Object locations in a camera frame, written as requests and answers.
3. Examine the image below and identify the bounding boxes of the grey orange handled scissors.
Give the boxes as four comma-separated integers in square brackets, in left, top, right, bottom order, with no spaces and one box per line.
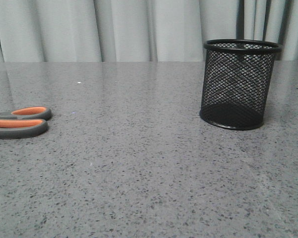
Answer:
[0,106,52,139]

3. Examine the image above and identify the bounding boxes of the grey curtain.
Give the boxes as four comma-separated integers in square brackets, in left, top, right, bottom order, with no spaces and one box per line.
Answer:
[0,0,298,62]

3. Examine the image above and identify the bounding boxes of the black mesh pen cup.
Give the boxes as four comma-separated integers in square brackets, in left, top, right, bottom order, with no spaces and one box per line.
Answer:
[200,39,282,130]

